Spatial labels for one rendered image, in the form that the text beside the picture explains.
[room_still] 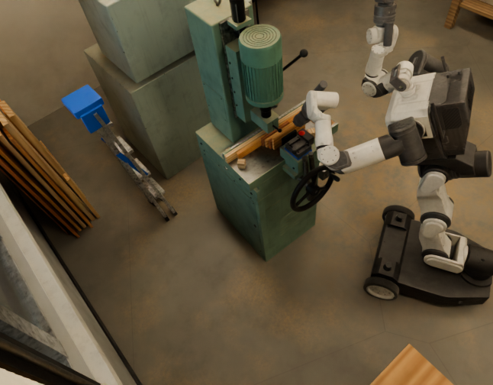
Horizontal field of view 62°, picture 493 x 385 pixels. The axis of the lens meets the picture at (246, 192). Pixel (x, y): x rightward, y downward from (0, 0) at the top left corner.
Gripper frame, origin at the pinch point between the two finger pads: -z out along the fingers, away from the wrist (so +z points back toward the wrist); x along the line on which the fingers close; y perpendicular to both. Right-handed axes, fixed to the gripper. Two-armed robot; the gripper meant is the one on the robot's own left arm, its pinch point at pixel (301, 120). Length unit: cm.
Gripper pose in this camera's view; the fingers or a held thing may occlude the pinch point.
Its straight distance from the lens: 194.5
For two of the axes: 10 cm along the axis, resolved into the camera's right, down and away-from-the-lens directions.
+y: -5.8, -8.2, 0.4
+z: 2.2, -2.0, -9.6
